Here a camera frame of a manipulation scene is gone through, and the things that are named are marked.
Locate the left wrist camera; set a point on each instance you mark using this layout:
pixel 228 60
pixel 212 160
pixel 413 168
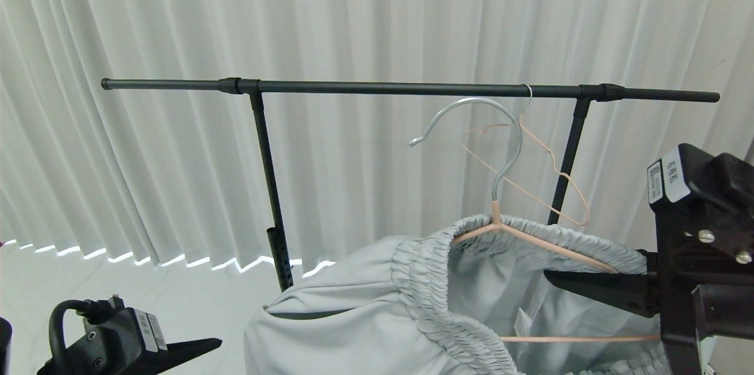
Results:
pixel 118 339

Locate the white curtain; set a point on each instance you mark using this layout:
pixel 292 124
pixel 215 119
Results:
pixel 353 22

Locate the black clothes rack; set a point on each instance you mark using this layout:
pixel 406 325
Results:
pixel 383 88

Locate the pink clothes hanger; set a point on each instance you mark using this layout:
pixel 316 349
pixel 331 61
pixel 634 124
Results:
pixel 524 186
pixel 496 213

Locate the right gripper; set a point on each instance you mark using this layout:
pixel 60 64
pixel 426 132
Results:
pixel 707 304

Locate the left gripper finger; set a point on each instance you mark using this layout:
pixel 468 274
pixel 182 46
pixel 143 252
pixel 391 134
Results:
pixel 177 357

